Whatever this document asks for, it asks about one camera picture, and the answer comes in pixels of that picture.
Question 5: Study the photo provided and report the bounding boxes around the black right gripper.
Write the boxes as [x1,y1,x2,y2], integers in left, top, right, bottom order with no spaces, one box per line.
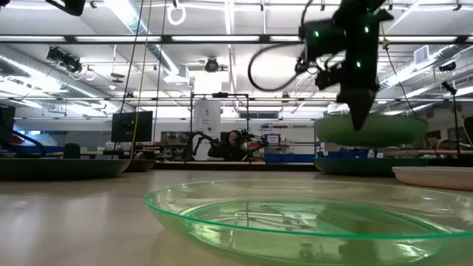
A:
[336,18,382,131]

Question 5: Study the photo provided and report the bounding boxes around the light green plastic plate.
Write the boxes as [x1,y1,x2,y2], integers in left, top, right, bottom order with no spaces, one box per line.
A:
[313,113,429,148]

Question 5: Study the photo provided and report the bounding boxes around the cream plastic plate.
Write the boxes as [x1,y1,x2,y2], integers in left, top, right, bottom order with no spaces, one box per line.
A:
[392,166,473,192]

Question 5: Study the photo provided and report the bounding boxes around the teal green plastic plate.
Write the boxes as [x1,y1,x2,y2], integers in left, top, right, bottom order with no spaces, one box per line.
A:
[313,157,430,177]

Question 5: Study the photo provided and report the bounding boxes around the white air vent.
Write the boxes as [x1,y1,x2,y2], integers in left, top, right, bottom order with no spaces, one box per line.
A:
[413,44,431,66]

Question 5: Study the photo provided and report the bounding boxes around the blue storage bins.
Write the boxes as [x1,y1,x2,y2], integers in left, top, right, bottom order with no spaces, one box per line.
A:
[263,153,316,164]

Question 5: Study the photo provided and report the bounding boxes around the person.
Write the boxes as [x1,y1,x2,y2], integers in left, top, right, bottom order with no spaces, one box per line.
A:
[207,129,249,162]

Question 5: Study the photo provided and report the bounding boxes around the white column cabinet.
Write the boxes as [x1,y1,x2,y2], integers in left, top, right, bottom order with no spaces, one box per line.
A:
[192,100,222,162]

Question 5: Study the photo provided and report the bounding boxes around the black overhead beam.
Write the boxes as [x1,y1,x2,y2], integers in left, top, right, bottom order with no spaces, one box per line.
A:
[0,34,473,46]

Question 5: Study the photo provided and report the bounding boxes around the black computer monitor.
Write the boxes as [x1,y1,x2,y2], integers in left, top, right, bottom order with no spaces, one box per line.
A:
[111,110,154,143]

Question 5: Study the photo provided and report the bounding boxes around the black chair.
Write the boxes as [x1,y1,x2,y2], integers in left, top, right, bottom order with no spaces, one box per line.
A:
[63,142,82,160]

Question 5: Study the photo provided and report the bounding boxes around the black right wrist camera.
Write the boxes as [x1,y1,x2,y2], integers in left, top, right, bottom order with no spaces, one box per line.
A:
[315,66,344,91]

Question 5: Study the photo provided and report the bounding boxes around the thin black slanted cable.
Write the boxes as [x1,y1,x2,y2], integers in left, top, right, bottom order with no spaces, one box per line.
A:
[380,21,441,158]

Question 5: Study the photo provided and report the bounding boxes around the black stand with camera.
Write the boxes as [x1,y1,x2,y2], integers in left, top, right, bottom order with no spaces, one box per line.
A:
[440,81,463,159]

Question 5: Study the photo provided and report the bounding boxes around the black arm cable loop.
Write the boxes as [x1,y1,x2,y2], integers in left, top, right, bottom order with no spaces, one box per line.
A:
[247,42,308,93]

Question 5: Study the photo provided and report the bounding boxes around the black ceiling camera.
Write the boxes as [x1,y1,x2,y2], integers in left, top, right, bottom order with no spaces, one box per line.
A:
[46,47,84,73]
[204,56,220,73]

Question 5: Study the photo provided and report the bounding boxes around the black hanging cable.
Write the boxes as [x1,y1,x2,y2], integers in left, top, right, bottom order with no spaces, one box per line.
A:
[152,0,168,143]
[118,0,146,115]

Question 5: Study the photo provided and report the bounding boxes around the white cable ring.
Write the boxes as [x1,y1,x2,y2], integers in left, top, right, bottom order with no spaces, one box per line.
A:
[166,2,187,27]

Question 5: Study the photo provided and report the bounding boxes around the yellow hanging cable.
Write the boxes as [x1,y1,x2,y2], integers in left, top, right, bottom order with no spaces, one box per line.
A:
[129,0,153,160]

